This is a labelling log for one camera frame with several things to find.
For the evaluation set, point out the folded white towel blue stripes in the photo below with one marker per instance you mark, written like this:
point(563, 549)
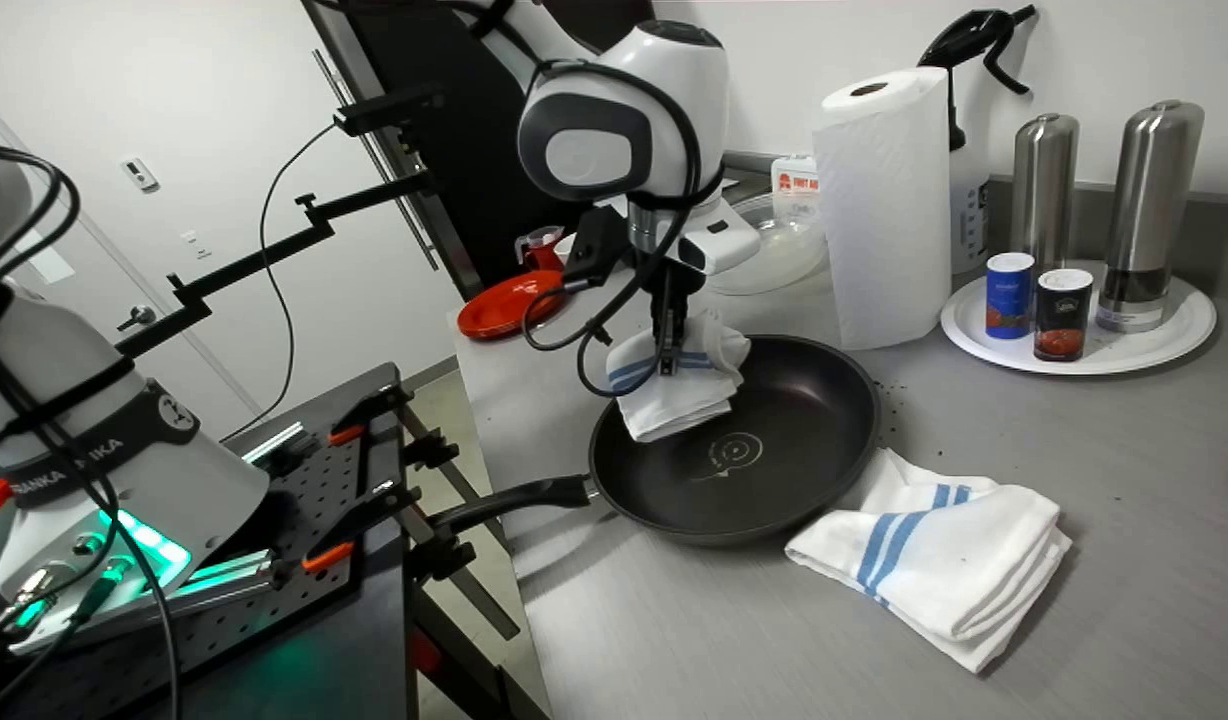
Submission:
point(959, 563)

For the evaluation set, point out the black frying pan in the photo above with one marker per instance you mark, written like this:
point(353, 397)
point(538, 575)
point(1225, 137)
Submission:
point(798, 442)

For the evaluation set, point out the short steel grinder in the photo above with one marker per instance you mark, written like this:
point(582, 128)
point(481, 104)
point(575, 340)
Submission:
point(1047, 186)

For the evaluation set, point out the white paper towel roll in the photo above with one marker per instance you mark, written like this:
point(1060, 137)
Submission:
point(887, 212)

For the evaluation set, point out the dark red spice jar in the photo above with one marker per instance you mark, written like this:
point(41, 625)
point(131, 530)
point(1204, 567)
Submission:
point(1065, 319)

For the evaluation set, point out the large clear plastic bowl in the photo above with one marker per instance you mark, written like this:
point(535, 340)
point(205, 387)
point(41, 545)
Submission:
point(792, 266)

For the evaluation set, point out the spray bottle black trigger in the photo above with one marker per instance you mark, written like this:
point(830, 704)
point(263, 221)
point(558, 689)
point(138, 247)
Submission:
point(974, 32)

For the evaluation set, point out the round white tray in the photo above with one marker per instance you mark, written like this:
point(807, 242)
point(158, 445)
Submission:
point(1146, 350)

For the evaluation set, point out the blue label spice jar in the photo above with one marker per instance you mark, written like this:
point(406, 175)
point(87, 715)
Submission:
point(1009, 296)

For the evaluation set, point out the white cloth blue stripe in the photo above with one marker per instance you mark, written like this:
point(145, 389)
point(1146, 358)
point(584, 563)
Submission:
point(684, 402)

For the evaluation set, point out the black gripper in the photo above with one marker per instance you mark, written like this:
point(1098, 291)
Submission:
point(671, 255)

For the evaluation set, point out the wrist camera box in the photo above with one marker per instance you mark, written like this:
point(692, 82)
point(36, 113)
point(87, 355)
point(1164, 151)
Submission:
point(727, 247)

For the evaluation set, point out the tall steel grinder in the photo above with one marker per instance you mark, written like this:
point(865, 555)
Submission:
point(1153, 203)

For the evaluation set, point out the white wall switch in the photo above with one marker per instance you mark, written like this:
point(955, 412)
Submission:
point(140, 175)

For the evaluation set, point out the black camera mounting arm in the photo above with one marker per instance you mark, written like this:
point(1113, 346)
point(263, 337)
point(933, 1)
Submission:
point(237, 266)

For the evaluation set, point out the black perforated robot table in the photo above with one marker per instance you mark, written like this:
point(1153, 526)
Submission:
point(312, 494)

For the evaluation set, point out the red plate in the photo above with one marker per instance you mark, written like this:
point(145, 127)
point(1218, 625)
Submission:
point(504, 319)

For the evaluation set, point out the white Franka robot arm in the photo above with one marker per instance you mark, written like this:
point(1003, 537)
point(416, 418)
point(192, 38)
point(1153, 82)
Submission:
point(615, 133)

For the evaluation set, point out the black stereo camera bar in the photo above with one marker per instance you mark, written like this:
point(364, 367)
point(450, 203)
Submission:
point(384, 111)

